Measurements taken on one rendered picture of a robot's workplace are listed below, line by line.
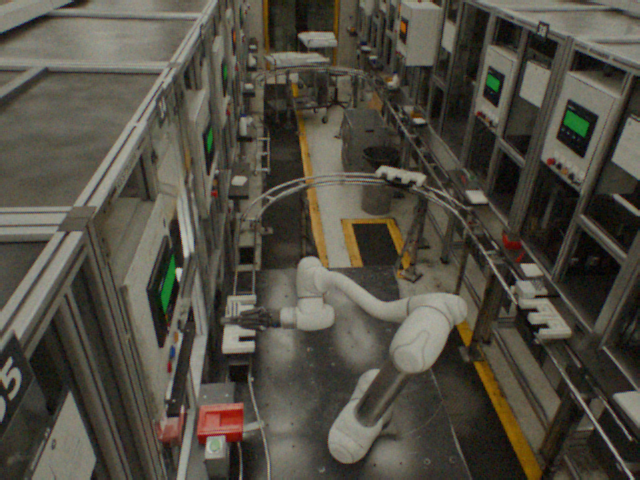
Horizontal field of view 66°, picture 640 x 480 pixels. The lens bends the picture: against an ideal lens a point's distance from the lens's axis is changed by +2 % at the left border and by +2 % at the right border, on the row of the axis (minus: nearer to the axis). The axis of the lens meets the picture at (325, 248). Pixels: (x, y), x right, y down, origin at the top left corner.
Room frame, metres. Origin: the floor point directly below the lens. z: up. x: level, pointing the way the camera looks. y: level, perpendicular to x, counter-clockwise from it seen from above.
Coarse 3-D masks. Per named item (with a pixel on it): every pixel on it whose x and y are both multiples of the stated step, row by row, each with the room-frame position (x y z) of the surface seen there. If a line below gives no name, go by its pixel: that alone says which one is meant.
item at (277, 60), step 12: (264, 60) 7.11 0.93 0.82; (276, 60) 6.95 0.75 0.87; (288, 60) 6.78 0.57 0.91; (300, 60) 6.87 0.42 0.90; (312, 60) 7.02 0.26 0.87; (324, 60) 7.04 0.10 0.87; (276, 84) 6.70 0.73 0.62; (276, 96) 6.69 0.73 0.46; (312, 96) 7.43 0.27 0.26; (276, 108) 6.76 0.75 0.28; (300, 108) 6.83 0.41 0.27; (312, 108) 6.91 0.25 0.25; (276, 120) 6.69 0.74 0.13; (324, 120) 6.98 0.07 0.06
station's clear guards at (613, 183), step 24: (600, 72) 2.32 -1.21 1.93; (624, 72) 2.17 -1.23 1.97; (624, 120) 2.06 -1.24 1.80; (624, 144) 2.00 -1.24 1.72; (624, 168) 1.95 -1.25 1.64; (552, 192) 2.38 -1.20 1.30; (576, 192) 2.61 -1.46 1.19; (600, 192) 2.04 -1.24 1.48; (624, 192) 1.90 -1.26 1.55; (528, 216) 2.52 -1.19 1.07; (552, 216) 2.31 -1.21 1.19; (600, 216) 1.98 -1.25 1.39; (624, 216) 1.85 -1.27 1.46; (528, 240) 2.45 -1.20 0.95; (552, 240) 2.24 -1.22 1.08; (624, 240) 1.79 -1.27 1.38; (552, 264) 2.18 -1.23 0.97
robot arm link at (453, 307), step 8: (416, 296) 1.29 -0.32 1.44; (424, 296) 1.27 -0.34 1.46; (432, 296) 1.25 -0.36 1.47; (440, 296) 1.24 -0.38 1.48; (448, 296) 1.23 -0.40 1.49; (456, 296) 1.23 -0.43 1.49; (416, 304) 1.23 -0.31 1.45; (424, 304) 1.20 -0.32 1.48; (432, 304) 1.19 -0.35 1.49; (440, 304) 1.19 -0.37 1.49; (448, 304) 1.20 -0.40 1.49; (456, 304) 1.19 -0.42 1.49; (464, 304) 1.22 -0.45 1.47; (448, 312) 1.17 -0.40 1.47; (456, 312) 1.17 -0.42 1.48; (464, 312) 1.19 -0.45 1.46; (448, 320) 1.15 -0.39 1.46; (456, 320) 1.16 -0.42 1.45
